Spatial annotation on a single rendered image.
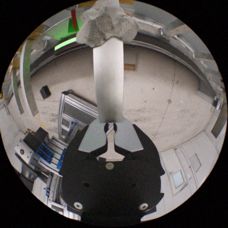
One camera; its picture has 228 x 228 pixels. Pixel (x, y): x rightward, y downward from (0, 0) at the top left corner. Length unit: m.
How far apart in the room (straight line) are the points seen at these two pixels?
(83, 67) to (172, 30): 0.96
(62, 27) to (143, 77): 0.98
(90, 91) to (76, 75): 0.31
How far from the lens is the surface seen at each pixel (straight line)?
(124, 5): 0.50
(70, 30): 0.31
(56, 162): 0.56
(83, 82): 1.01
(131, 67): 0.89
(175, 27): 0.31
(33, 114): 0.26
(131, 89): 0.98
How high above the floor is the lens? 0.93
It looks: 60 degrees down
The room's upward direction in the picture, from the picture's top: 178 degrees clockwise
